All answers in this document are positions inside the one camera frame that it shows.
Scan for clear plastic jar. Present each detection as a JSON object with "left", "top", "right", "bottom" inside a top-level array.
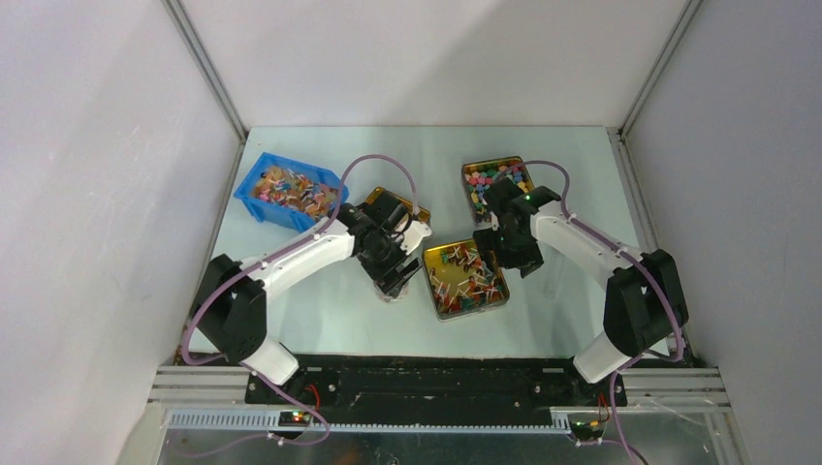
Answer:
[{"left": 375, "top": 283, "right": 409, "bottom": 303}]

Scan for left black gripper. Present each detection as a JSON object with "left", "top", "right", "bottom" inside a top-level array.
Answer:
[{"left": 356, "top": 230, "right": 422, "bottom": 297}]

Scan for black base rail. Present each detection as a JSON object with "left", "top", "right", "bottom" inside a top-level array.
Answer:
[{"left": 283, "top": 355, "right": 627, "bottom": 427}]

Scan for gold tin with lollipops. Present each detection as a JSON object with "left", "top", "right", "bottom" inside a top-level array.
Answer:
[{"left": 423, "top": 239, "right": 511, "bottom": 322}]

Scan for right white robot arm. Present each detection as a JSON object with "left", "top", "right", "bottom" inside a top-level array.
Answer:
[{"left": 473, "top": 177, "right": 689, "bottom": 405}]

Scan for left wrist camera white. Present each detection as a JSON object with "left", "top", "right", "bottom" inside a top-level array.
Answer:
[{"left": 395, "top": 219, "right": 432, "bottom": 254}]

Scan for gold tin pastel candies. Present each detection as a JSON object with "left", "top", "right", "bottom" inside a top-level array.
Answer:
[{"left": 460, "top": 156, "right": 534, "bottom": 226}]

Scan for blue plastic candy bin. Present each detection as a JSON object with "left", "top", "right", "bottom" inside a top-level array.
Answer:
[{"left": 234, "top": 152, "right": 349, "bottom": 233}]

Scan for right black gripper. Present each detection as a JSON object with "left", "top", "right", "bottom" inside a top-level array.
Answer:
[{"left": 474, "top": 224, "right": 544, "bottom": 284}]

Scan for gold tin orange gummies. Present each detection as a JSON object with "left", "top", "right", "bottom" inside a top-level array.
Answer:
[{"left": 364, "top": 187, "right": 431, "bottom": 224}]

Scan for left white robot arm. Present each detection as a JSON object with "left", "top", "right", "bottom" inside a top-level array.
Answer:
[{"left": 181, "top": 201, "right": 432, "bottom": 404}]

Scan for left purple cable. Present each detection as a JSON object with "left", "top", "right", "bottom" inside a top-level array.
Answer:
[{"left": 179, "top": 153, "right": 422, "bottom": 446}]

